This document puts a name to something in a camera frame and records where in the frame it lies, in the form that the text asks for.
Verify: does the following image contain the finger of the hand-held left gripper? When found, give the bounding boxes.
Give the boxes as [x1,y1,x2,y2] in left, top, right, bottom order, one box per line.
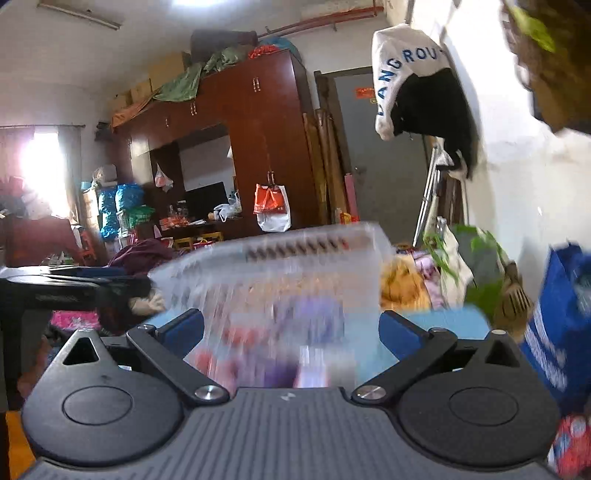
[0,266,154,301]

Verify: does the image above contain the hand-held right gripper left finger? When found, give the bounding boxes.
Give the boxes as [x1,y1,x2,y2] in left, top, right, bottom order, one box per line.
[60,308,230,408]

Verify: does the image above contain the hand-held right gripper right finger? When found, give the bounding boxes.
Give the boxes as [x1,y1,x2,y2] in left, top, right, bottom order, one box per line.
[352,310,525,407]

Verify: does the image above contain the clear plastic basket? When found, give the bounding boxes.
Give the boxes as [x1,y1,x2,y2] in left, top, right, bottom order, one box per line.
[148,222,395,391]

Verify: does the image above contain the purple cloth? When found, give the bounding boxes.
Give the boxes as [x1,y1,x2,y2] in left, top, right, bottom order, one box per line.
[108,240,185,278]

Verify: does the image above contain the yellow plush blanket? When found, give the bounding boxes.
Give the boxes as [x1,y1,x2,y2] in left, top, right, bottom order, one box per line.
[381,261,432,308]

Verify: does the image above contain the dark red cloth pile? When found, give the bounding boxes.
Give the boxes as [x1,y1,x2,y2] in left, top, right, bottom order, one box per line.
[4,217,88,268]

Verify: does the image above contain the blue patterned bags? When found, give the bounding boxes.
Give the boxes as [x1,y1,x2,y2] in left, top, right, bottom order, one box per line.
[97,184,146,238]

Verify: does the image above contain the green leafy plant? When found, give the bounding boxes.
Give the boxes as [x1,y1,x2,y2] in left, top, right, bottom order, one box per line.
[422,224,509,324]

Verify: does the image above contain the black television screen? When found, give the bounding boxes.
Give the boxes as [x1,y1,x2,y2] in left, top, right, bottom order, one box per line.
[185,181,228,217]

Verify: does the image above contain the brown woven basket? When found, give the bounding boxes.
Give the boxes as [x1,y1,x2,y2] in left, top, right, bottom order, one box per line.
[494,263,536,324]

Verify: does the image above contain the bright window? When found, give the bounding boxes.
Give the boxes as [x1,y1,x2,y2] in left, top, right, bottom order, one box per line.
[28,131,75,217]

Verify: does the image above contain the pink curtain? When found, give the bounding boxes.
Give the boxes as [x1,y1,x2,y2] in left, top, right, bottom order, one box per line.
[0,128,35,204]
[58,127,85,222]

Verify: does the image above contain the metal folding ladder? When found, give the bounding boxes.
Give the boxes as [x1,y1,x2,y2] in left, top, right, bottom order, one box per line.
[416,143,455,250]

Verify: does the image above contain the pink roll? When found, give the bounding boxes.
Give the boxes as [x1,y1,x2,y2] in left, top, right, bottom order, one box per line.
[342,173,358,217]

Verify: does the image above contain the grey door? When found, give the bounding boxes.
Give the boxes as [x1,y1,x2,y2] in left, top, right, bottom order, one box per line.
[332,69,432,245]

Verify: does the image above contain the orange and white plastic bag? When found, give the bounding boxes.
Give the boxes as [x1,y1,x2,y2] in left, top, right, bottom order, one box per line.
[253,184,293,232]

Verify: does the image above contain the blue shopping bag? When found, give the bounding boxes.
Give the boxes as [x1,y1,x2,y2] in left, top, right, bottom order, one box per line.
[519,242,591,416]

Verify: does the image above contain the wooden planks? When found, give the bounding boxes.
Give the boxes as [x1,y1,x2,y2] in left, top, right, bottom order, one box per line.
[302,108,352,222]

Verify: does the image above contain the small cardboard box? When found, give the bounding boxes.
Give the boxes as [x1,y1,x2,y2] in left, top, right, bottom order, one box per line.
[130,78,153,104]

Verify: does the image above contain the brown wooden wardrobe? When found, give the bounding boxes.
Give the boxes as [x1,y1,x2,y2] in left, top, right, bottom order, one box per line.
[111,48,324,241]

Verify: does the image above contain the red patterned packet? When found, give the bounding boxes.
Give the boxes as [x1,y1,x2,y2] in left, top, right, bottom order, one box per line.
[547,413,591,478]

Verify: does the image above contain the green cloth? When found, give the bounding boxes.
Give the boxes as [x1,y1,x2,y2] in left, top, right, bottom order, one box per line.
[152,46,252,103]

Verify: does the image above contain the large cardboard box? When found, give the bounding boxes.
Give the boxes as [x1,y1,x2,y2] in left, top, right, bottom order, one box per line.
[148,52,191,90]

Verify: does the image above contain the white and black hanging bag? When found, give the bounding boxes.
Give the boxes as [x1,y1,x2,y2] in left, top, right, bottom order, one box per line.
[372,23,481,181]

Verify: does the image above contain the dark suitcase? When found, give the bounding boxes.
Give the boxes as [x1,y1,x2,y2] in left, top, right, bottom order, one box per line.
[190,29,258,63]

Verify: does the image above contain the fluorescent ceiling lamp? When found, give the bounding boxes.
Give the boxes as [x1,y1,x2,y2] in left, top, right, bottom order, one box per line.
[37,0,125,31]

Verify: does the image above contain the red pipe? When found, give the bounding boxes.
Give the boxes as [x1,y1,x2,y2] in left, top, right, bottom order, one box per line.
[256,4,386,40]

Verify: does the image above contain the brown wall decoration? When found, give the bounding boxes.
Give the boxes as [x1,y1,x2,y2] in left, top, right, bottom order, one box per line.
[501,0,591,134]

